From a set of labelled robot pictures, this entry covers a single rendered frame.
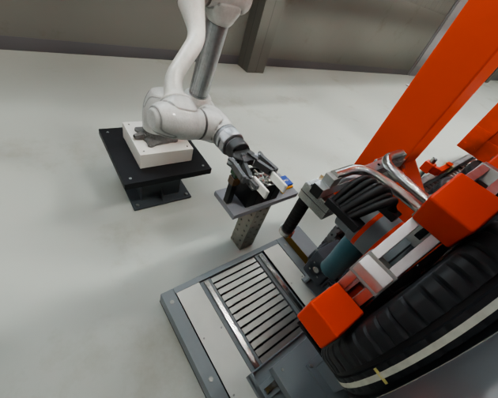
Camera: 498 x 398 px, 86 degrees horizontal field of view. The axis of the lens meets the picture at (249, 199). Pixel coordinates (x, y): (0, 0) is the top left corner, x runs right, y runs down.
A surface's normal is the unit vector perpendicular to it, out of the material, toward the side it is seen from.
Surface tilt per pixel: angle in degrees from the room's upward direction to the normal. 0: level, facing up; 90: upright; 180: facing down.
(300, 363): 0
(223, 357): 0
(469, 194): 35
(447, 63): 90
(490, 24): 90
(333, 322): 0
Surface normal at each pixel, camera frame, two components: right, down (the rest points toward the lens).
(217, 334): 0.27, -0.68
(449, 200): -0.22, -0.42
